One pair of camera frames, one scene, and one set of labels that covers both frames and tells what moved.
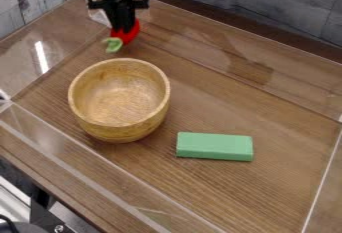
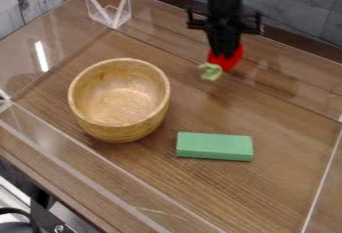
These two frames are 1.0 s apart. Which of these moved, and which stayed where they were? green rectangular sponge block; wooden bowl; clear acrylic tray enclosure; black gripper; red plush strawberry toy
Moved: red plush strawberry toy; black gripper
Stayed: clear acrylic tray enclosure; green rectangular sponge block; wooden bowl
